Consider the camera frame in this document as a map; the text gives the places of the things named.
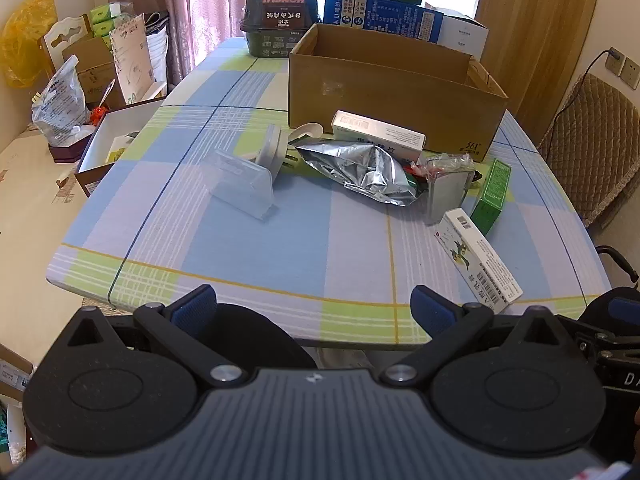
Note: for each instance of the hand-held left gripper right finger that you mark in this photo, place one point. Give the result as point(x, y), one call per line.
point(431, 309)

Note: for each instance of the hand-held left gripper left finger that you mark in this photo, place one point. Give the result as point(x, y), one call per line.
point(192, 306)

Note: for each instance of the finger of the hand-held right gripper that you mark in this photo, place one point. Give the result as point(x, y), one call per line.
point(622, 306)
point(590, 335)

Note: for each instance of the white medicine box green print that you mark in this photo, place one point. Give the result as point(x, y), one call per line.
point(475, 260)

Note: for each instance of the clear plastic packaging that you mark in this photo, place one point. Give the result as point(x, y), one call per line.
point(240, 180)

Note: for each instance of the red packet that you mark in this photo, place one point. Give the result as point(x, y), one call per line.
point(442, 162)

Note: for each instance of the silver foil pouch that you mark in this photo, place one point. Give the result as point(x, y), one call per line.
point(365, 167)

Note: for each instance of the white power adapter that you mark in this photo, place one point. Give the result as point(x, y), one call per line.
point(274, 152)

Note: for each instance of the silver white medicine box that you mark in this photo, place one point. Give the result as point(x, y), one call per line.
point(375, 132)

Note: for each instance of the white plastic spoon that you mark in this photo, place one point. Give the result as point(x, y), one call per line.
point(307, 131)

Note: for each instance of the brown cardboard box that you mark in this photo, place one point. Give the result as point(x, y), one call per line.
point(380, 85)

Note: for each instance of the brown quilted chair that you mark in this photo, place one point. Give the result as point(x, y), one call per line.
point(595, 150)

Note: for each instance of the flat cardboard carton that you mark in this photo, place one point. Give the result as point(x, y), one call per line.
point(15, 372)

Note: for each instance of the open white gift box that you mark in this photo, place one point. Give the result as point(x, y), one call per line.
point(115, 130)

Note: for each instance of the purple box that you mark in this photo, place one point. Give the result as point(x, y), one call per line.
point(67, 152)

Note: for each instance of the orange red toy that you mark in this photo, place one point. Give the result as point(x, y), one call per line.
point(98, 114)

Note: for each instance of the clear plastic bag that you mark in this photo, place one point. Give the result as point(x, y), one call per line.
point(60, 100)

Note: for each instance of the printed white paper board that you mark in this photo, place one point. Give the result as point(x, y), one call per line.
point(132, 60)

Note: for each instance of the plain brown storage carton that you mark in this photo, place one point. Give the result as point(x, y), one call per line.
point(92, 70)

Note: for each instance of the stack of black white bags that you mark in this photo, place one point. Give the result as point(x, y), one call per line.
point(157, 45)

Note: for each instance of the dark green instant noodle bowl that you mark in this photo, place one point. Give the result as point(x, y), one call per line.
point(272, 44)

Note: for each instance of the white carton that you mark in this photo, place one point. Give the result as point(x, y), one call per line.
point(465, 35)

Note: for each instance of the blue carton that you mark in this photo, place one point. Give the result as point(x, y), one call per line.
point(380, 15)

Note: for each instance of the stack of green tissue packs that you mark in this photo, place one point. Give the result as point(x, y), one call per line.
point(110, 17)

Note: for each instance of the white carved chair back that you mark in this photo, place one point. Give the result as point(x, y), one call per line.
point(62, 35)

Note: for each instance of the pink curtain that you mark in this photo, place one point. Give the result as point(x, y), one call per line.
point(200, 0)

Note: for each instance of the black instant noodle bowl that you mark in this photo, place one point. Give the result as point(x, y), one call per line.
point(280, 10)

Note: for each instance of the yellow plastic bag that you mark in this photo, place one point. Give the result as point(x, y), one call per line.
point(25, 40)

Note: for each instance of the black chair frame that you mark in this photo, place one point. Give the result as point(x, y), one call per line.
point(620, 260)

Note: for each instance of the wall socket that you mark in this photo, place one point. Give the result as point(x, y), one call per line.
point(631, 74)
point(616, 62)

